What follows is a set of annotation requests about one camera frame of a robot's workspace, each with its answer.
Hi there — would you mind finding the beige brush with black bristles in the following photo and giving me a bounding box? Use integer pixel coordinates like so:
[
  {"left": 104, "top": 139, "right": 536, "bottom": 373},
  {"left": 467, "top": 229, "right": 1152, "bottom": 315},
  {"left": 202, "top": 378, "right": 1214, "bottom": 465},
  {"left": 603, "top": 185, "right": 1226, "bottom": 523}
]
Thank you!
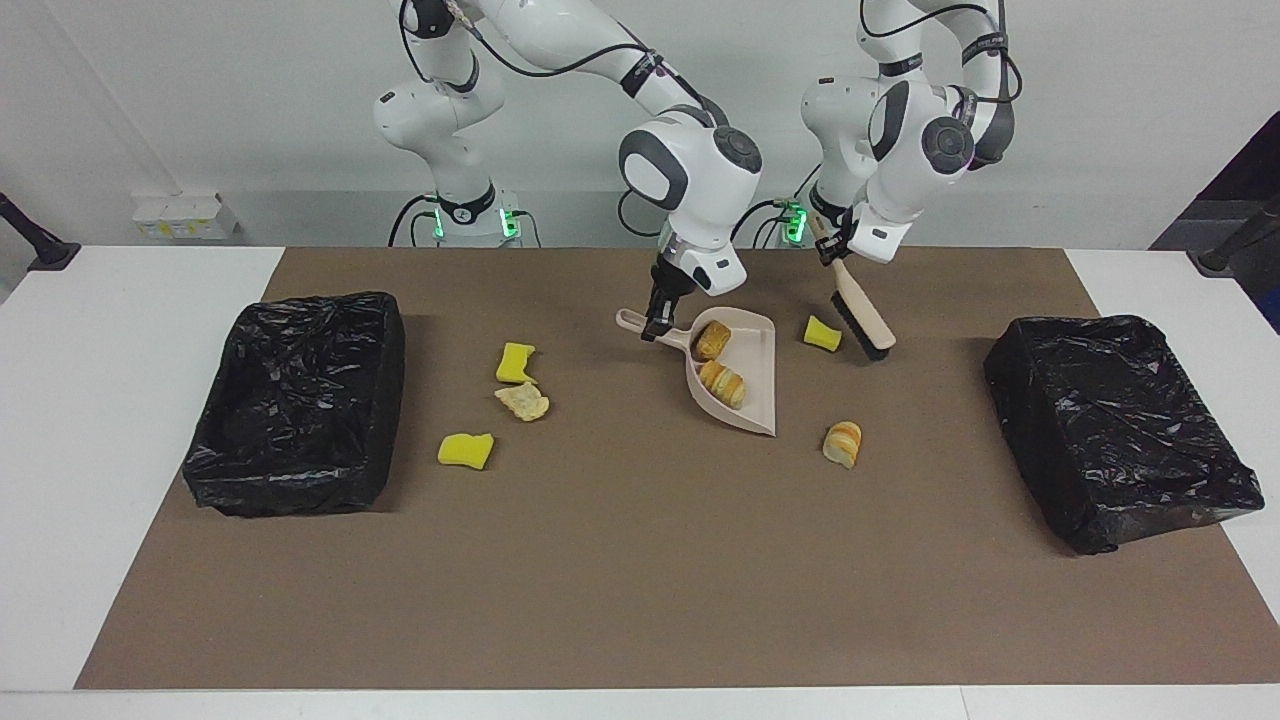
[{"left": 808, "top": 215, "right": 897, "bottom": 362}]

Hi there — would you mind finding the large striped croissant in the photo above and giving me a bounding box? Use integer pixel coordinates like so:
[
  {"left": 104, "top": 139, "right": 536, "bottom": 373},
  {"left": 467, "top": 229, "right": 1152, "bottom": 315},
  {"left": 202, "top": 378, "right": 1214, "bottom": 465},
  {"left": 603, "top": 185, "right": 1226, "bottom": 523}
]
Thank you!
[{"left": 698, "top": 360, "right": 747, "bottom": 411}]

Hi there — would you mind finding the beige plastic dustpan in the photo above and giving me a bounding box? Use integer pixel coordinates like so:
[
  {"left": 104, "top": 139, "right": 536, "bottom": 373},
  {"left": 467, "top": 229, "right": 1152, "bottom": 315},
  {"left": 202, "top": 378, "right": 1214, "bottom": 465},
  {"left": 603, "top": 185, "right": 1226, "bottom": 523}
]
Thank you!
[{"left": 615, "top": 307, "right": 779, "bottom": 438}]

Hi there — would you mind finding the small striped croissant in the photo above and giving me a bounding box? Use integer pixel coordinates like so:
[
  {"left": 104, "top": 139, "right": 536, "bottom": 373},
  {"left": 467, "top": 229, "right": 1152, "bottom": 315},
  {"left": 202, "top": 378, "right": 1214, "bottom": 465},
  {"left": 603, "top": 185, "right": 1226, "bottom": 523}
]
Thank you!
[{"left": 823, "top": 421, "right": 863, "bottom": 470}]

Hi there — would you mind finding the black bag lined bin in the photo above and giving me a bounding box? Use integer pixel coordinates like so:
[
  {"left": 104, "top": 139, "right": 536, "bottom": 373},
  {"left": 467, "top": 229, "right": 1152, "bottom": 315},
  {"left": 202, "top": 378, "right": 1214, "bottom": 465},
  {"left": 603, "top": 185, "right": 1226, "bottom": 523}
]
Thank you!
[
  {"left": 183, "top": 291, "right": 407, "bottom": 519},
  {"left": 984, "top": 315, "right": 1266, "bottom": 556}
]

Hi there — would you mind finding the notched yellow sponge piece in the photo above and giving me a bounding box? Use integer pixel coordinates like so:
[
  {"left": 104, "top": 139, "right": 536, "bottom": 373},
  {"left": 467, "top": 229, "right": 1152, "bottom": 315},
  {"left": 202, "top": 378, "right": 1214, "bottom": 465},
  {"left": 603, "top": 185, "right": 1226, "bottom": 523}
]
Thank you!
[{"left": 496, "top": 342, "right": 539, "bottom": 386}]

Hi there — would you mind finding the pale torn bread piece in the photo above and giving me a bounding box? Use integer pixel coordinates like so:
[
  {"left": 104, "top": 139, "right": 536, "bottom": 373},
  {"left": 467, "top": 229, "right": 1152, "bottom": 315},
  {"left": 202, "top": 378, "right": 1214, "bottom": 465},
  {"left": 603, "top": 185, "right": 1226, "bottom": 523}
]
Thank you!
[{"left": 494, "top": 382, "right": 551, "bottom": 423}]

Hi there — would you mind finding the yellow sponge chunk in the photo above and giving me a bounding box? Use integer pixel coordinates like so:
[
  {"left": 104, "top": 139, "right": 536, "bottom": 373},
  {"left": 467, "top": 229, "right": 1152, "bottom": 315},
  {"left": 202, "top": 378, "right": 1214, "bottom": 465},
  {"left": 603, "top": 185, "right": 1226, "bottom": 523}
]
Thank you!
[{"left": 438, "top": 432, "right": 495, "bottom": 471}]

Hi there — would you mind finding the brown table mat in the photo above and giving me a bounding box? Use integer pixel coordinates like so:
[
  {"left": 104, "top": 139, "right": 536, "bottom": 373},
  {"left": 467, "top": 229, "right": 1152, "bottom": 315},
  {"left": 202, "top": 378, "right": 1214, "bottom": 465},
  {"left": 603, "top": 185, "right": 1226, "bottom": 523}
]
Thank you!
[{"left": 75, "top": 247, "right": 1280, "bottom": 691}]

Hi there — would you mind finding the black stand leg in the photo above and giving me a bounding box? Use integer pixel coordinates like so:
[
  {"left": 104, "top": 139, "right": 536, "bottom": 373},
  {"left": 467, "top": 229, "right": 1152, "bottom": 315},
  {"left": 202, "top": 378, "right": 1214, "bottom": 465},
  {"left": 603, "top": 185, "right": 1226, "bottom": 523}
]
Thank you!
[
  {"left": 0, "top": 192, "right": 82, "bottom": 273},
  {"left": 1188, "top": 195, "right": 1280, "bottom": 279}
]

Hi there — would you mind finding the dark cabinet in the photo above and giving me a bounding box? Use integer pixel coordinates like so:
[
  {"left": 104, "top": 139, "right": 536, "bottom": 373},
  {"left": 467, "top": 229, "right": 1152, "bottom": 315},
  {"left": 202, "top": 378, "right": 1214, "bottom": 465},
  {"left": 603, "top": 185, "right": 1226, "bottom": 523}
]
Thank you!
[{"left": 1150, "top": 110, "right": 1280, "bottom": 336}]

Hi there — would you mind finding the white power strip box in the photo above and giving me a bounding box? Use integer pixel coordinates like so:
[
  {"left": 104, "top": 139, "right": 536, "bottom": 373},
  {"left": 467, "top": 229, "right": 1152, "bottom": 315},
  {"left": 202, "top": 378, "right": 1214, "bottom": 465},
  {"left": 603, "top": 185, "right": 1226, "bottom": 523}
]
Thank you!
[{"left": 132, "top": 193, "right": 241, "bottom": 242}]

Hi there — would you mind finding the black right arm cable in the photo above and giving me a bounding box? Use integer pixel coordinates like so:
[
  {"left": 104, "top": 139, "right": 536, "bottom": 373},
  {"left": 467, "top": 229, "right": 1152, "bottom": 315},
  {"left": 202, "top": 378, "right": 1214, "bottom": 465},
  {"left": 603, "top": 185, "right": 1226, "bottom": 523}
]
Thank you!
[{"left": 398, "top": 0, "right": 741, "bottom": 241}]

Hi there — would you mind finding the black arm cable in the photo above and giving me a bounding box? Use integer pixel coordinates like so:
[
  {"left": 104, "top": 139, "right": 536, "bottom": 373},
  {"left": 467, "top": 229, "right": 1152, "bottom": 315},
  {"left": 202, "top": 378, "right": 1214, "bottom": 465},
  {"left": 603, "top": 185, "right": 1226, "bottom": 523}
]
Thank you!
[
  {"left": 398, "top": 0, "right": 741, "bottom": 241},
  {"left": 730, "top": 0, "right": 1023, "bottom": 248}
]

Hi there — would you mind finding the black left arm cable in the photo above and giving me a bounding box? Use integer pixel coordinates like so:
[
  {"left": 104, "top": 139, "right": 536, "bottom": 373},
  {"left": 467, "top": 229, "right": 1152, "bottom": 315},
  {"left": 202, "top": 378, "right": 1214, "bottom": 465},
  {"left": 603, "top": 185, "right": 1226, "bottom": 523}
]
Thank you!
[{"left": 730, "top": 0, "right": 1023, "bottom": 248}]

